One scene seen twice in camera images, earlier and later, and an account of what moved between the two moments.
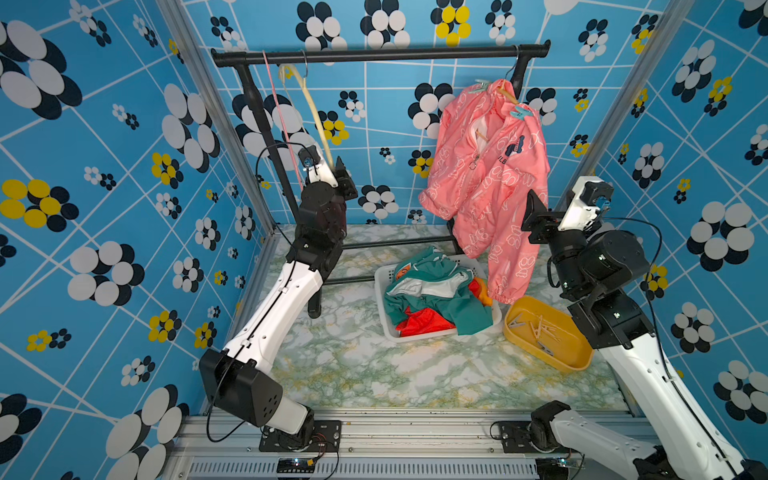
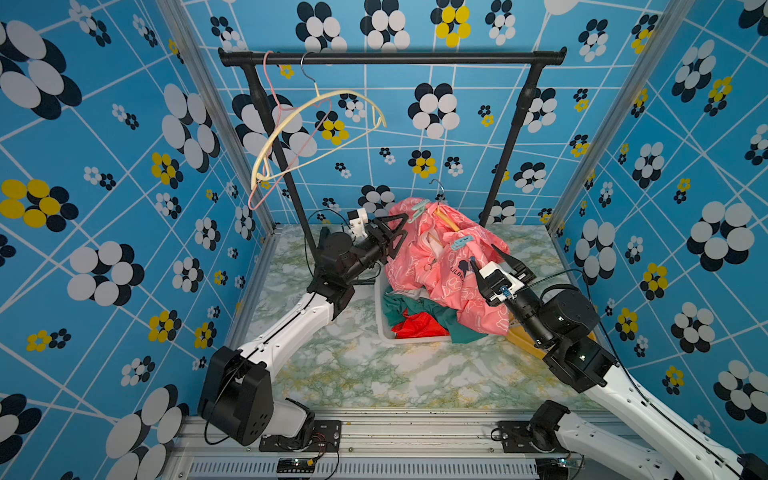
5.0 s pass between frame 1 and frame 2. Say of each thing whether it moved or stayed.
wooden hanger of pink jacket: moved
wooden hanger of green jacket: moved
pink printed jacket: moved
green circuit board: stayed
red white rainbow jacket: stayed
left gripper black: moved
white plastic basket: stayed
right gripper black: moved
